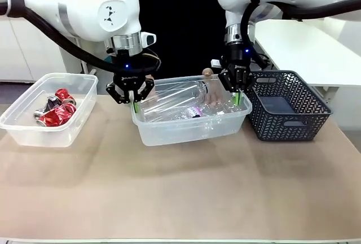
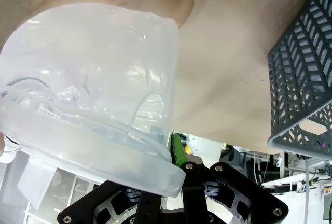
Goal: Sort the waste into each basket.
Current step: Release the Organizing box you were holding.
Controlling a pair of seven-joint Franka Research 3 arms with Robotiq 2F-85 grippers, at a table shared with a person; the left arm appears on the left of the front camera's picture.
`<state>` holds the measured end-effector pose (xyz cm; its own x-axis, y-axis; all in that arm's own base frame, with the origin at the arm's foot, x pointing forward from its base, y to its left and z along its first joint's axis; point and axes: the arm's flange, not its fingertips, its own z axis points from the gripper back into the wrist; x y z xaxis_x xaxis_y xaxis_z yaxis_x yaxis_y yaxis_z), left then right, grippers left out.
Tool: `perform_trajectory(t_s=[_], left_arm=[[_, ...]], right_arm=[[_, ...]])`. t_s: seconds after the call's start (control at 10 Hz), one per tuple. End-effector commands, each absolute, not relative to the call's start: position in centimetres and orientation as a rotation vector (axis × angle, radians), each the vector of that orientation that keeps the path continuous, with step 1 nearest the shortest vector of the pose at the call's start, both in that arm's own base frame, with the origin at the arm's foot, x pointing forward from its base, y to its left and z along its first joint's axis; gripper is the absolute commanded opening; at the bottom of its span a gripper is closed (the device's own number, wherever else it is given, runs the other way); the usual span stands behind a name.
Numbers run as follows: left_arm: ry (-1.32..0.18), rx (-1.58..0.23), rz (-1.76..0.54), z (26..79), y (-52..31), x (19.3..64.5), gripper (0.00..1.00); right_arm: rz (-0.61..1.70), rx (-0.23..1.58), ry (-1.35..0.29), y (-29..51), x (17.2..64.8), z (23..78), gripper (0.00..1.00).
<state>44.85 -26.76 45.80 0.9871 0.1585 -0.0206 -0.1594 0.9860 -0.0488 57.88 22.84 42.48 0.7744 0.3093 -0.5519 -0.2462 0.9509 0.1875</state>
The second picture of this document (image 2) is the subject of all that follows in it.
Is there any white lab desk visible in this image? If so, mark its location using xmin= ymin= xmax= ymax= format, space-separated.
xmin=260 ymin=181 xmax=332 ymax=224

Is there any dark grey lattice basket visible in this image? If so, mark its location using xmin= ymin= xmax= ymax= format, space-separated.
xmin=267 ymin=0 xmax=332 ymax=161

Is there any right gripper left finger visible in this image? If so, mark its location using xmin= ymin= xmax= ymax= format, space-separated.
xmin=57 ymin=179 xmax=163 ymax=224

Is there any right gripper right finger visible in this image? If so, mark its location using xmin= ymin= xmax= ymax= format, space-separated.
xmin=168 ymin=133 xmax=290 ymax=224

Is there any clear plastic bin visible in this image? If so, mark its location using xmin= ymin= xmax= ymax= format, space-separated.
xmin=0 ymin=2 xmax=187 ymax=198

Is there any crumpled clear plastic bottle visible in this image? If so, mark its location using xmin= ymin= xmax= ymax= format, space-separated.
xmin=0 ymin=77 xmax=109 ymax=121

